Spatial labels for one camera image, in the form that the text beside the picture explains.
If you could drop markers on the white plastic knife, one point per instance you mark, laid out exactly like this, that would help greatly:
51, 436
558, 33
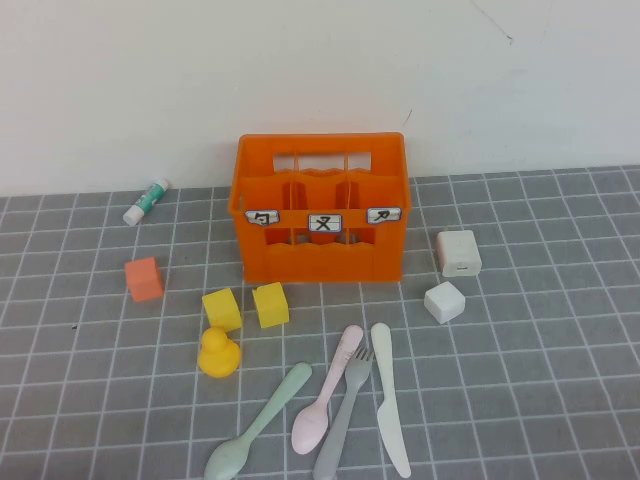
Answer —
387, 400

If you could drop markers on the mint green plastic spoon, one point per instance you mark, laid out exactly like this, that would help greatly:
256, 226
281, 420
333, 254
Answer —
265, 415

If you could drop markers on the grey plastic fork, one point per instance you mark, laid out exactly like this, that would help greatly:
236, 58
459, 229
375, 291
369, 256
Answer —
340, 425

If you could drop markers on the pink plastic spoon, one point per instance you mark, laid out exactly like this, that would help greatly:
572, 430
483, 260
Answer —
310, 430

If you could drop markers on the orange plastic cutlery holder crate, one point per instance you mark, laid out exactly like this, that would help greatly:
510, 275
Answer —
320, 265

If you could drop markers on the yellow foam cube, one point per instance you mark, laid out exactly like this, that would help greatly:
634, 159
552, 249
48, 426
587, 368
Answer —
222, 310
271, 307

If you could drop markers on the white foam cube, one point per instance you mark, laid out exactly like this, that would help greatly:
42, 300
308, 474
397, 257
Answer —
445, 302

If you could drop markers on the yellow rubber duck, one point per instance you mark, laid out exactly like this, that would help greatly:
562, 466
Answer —
220, 357

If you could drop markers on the white and green glue stick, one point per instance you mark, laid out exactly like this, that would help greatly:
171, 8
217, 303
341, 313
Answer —
145, 202

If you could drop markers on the orange foam cube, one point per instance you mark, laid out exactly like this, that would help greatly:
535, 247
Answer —
145, 282

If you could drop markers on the grey grid patterned mat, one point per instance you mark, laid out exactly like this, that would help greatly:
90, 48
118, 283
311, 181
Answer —
550, 375

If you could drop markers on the white USB wall charger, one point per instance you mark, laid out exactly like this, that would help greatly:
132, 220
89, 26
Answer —
457, 252

